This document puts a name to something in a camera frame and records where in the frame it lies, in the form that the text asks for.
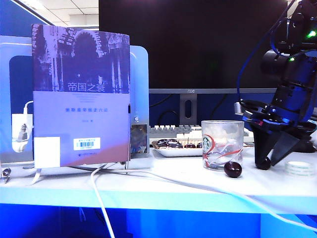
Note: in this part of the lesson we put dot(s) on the white and grey keyboard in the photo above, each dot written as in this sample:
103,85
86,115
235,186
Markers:
168,130

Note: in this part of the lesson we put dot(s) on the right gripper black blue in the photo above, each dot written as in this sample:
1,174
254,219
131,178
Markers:
270,116

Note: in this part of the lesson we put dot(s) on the printed clear glass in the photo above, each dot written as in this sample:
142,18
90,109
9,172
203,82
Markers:
215,129

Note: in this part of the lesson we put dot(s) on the clear tape roll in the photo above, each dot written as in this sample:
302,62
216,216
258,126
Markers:
297,169

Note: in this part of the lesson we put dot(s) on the book with palace photo cover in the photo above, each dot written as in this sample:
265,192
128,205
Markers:
81,111

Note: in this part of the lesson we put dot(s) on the black computer monitor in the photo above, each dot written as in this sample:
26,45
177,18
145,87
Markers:
188,49

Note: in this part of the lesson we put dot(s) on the dark red cherry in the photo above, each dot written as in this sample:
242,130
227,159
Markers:
176,144
232,169
265,163
189,146
162,144
198,145

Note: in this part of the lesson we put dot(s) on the small shiny metal clip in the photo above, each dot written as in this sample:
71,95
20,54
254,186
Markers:
5,173

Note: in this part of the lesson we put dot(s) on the white plate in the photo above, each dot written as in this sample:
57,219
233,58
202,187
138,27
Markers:
178,151

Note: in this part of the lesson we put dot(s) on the white USB charger block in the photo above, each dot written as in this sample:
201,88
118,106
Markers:
17,124

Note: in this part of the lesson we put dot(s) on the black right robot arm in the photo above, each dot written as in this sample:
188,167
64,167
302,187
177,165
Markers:
294,67

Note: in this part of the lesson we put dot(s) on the metal bookend panel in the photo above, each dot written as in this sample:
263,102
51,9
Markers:
140,74

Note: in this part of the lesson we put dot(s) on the white crumpled tissue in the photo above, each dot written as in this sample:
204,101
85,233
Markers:
313,140

